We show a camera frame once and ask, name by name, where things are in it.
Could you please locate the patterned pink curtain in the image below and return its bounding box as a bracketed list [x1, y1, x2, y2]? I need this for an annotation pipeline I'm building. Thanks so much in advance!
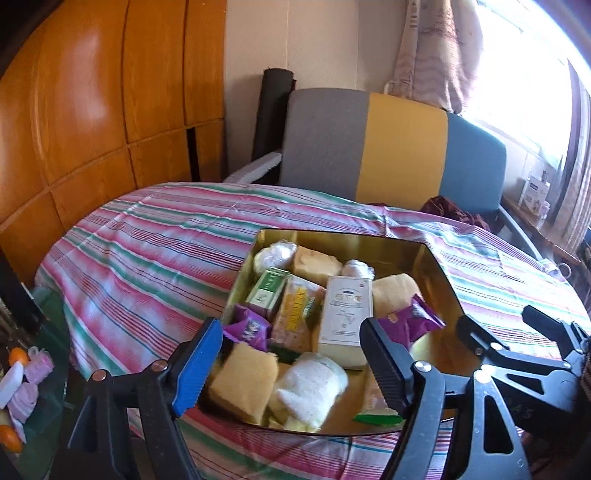
[383, 0, 485, 114]

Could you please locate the striped tablecloth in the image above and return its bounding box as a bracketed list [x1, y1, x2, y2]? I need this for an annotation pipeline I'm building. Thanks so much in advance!
[34, 181, 591, 480]

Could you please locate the black rolled mat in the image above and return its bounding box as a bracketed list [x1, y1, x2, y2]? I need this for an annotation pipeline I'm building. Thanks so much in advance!
[252, 68, 296, 160]

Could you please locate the wooden sideboard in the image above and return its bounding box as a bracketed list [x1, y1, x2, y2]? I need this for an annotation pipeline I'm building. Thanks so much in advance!
[501, 194, 583, 266]

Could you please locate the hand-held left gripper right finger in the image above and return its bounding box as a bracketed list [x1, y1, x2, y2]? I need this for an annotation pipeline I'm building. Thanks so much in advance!
[360, 318, 532, 480]

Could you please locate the green box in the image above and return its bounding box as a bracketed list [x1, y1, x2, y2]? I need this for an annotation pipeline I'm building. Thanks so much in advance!
[246, 269, 290, 318]

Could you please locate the yellow label snack packet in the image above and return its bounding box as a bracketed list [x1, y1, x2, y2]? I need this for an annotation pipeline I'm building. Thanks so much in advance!
[271, 276, 325, 352]
[355, 368, 403, 424]

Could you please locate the glass side table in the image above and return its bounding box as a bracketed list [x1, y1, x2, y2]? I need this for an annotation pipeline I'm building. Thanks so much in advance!
[0, 295, 72, 480]

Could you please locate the window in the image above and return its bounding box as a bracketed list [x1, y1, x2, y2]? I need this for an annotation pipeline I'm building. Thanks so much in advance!
[462, 0, 578, 158]

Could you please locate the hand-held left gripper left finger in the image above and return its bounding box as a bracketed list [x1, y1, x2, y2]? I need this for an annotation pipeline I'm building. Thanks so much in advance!
[51, 317, 223, 480]

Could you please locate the white box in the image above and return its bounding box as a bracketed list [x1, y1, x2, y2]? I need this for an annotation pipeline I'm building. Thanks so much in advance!
[318, 275, 373, 368]

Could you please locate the white carton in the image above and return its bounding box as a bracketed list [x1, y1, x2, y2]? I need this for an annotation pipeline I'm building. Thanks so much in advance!
[519, 175, 551, 215]

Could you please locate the striped beige curtain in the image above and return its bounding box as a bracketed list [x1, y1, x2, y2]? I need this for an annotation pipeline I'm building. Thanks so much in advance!
[549, 60, 591, 252]

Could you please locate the yellow sponge cake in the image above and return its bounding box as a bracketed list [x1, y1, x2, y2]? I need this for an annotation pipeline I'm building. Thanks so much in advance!
[372, 274, 422, 318]
[294, 246, 345, 287]
[209, 344, 279, 424]

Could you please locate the white cake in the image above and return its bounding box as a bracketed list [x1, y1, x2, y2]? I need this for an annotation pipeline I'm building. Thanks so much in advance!
[254, 241, 297, 278]
[276, 352, 348, 431]
[342, 260, 376, 283]

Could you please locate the dark red cloth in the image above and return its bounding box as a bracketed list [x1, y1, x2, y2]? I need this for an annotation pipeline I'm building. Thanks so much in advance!
[420, 196, 492, 229]

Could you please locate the grey yellow blue armchair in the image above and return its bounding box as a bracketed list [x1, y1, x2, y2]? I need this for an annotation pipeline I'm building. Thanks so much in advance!
[224, 88, 543, 259]

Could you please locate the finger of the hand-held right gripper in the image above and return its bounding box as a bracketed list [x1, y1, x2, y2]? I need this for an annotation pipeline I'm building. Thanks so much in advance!
[456, 314, 573, 374]
[522, 305, 591, 354]

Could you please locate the purple snack packet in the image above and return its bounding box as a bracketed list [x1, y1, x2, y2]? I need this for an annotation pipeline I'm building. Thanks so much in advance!
[379, 294, 445, 352]
[224, 304, 271, 352]

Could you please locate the gold tin box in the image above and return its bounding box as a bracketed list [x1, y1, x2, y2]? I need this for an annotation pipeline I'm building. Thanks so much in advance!
[198, 227, 467, 437]

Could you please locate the wooden wardrobe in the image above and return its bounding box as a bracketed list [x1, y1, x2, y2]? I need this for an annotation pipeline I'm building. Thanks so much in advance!
[0, 0, 228, 287]

